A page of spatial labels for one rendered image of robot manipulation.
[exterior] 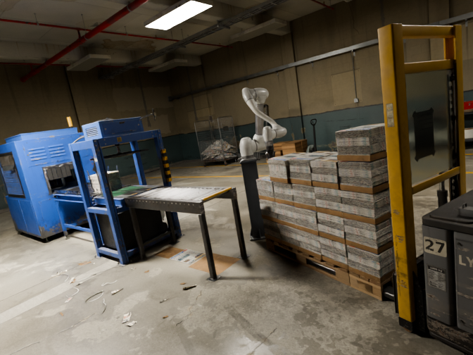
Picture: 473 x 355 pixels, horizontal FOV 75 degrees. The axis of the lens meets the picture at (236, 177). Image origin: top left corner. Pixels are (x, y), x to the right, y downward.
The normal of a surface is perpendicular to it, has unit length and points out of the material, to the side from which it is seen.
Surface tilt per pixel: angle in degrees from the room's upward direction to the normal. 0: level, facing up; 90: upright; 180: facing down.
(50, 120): 90
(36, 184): 90
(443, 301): 90
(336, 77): 90
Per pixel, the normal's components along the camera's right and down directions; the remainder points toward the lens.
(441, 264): -0.84, 0.23
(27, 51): 0.77, -0.01
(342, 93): -0.62, 0.24
